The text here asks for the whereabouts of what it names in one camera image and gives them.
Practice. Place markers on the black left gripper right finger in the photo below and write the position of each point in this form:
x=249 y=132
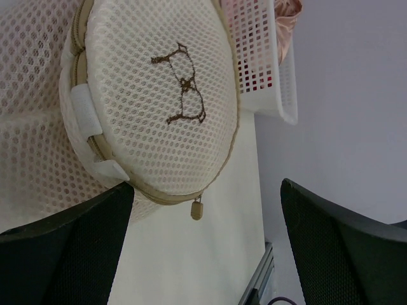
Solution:
x=341 y=256

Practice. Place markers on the aluminium front rail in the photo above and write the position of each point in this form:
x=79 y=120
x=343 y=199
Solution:
x=258 y=282

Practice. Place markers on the white plastic basket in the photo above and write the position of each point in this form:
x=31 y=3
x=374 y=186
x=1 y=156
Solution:
x=252 y=27

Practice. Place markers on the pink satin bra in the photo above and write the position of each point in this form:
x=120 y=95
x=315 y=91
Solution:
x=286 y=16

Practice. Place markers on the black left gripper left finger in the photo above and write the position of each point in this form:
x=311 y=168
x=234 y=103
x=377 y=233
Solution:
x=70 y=257

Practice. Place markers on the red bra in basket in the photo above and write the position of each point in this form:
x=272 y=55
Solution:
x=265 y=81

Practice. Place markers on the cream mesh laundry bag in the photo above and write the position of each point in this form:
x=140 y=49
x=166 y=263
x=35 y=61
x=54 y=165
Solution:
x=96 y=93

